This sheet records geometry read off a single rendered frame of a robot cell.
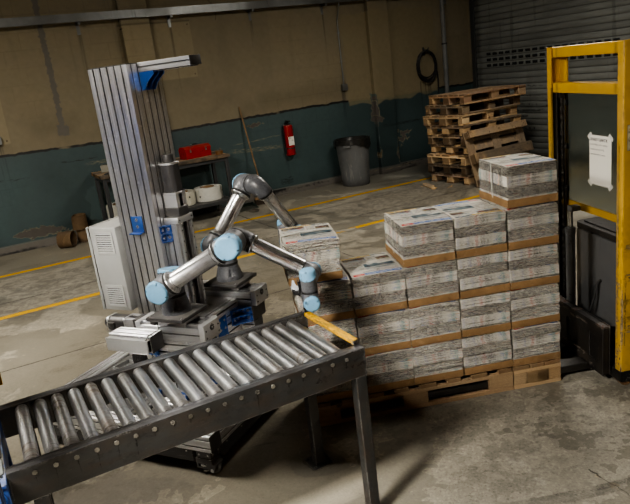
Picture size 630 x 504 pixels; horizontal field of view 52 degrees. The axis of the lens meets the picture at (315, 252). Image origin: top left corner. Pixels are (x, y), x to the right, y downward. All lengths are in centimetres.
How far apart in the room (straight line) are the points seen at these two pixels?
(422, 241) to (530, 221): 60
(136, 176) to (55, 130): 613
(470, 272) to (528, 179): 57
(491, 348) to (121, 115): 233
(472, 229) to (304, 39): 754
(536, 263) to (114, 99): 237
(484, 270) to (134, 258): 188
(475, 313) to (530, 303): 32
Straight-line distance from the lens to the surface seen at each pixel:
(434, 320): 356
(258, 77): 1027
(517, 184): 355
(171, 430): 238
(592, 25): 1070
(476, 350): 373
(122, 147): 341
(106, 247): 358
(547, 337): 389
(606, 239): 411
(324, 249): 330
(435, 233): 343
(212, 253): 293
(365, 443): 280
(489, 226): 353
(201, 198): 936
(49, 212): 954
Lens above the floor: 189
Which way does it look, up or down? 16 degrees down
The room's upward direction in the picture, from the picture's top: 7 degrees counter-clockwise
